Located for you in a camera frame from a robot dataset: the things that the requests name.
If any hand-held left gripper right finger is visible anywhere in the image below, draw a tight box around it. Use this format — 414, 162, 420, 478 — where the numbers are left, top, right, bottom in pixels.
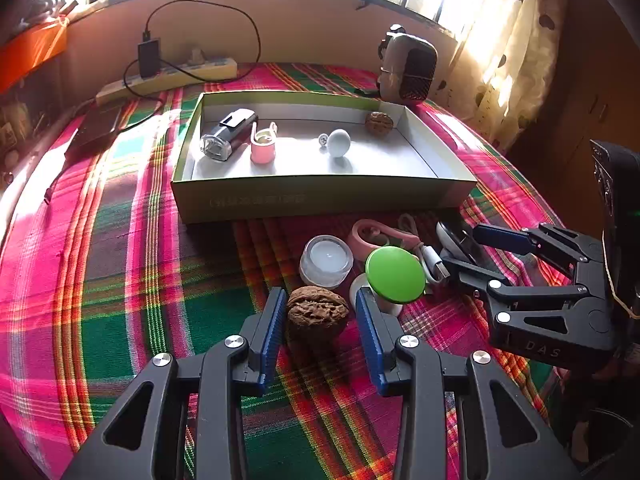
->
354, 289, 581, 480

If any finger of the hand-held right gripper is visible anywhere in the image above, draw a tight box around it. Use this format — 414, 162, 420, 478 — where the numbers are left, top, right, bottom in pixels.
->
471, 222, 604, 283
441, 257, 611, 335

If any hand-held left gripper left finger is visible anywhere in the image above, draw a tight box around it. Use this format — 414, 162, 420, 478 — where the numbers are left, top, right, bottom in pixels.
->
60, 287, 288, 480

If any black round disc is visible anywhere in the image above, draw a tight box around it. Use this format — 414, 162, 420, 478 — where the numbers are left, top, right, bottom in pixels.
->
435, 220, 483, 266

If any small brown walnut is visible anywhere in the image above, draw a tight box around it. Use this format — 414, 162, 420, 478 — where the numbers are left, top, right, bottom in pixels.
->
286, 286, 350, 343

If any white usb cable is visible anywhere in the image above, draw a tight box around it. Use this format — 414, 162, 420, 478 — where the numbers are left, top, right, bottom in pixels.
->
397, 212, 453, 288

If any green and white knob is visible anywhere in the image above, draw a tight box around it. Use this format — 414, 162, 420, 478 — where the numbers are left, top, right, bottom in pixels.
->
349, 247, 426, 318

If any clear small cup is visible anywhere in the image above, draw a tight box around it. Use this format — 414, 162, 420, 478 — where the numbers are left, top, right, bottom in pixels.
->
299, 235, 355, 290

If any pink clip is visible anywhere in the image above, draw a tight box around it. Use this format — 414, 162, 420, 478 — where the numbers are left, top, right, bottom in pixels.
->
351, 219, 418, 261
250, 121, 278, 165

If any green and white cardboard box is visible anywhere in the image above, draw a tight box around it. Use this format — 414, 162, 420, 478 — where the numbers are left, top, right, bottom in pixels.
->
170, 91, 478, 225

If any large brown walnut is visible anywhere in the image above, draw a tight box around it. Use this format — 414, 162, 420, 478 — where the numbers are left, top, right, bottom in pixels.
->
364, 111, 396, 135

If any grey egg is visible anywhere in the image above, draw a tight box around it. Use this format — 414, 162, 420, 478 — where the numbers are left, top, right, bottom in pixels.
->
327, 129, 352, 158

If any black bike light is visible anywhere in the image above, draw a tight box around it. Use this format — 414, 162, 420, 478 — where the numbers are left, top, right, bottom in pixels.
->
199, 108, 258, 163

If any brown wooden cabinet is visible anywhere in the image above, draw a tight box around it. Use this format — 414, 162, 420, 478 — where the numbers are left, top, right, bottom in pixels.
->
500, 0, 640, 171

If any pink green plaid blanket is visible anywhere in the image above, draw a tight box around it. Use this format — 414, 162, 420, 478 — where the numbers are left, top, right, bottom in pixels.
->
0, 62, 591, 480

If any cream patterned curtain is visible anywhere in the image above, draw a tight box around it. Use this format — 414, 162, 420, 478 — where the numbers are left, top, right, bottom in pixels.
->
440, 0, 571, 151

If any grey space heater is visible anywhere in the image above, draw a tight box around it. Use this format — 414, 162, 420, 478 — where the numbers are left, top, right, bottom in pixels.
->
377, 24, 438, 106

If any black tablet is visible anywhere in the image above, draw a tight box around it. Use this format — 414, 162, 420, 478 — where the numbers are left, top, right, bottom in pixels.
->
64, 99, 132, 161

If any cream power strip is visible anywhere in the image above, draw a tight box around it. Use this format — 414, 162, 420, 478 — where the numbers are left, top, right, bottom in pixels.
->
95, 56, 237, 106

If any black charger adapter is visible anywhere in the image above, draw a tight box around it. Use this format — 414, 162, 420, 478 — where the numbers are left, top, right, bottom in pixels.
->
137, 37, 162, 79

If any orange box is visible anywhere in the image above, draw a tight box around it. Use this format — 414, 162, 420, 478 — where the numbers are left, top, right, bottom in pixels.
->
0, 20, 68, 93

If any black power adapter with cord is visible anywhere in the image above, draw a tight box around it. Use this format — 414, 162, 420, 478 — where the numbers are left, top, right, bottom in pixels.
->
120, 0, 262, 133

